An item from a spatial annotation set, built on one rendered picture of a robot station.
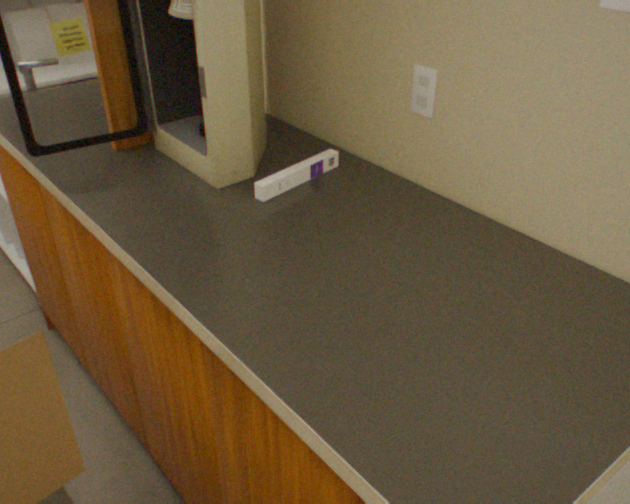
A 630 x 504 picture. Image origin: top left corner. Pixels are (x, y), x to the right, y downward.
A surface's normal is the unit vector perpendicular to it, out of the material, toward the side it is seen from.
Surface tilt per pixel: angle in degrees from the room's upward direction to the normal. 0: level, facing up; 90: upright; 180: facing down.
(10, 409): 90
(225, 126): 90
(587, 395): 0
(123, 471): 0
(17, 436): 90
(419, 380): 0
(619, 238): 90
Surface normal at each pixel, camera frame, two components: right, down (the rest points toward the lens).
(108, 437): 0.00, -0.84
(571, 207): -0.77, 0.35
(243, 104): 0.64, 0.42
